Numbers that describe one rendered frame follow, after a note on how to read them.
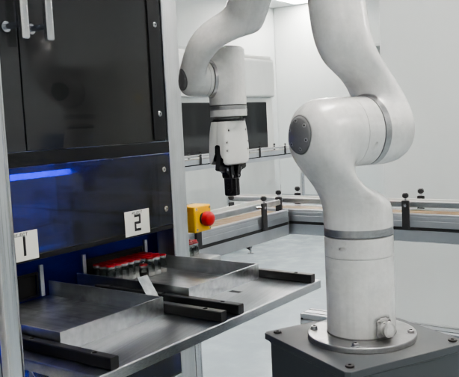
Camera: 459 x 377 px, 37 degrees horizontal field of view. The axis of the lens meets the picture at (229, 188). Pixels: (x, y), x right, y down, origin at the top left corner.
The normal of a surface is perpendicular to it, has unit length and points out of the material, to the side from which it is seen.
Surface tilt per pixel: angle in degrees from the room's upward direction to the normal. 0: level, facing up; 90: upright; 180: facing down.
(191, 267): 90
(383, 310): 90
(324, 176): 128
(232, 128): 89
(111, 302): 90
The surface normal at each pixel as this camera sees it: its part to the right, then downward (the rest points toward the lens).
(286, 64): -0.58, 0.11
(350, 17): 0.18, -0.04
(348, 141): 0.55, 0.10
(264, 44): 0.81, 0.02
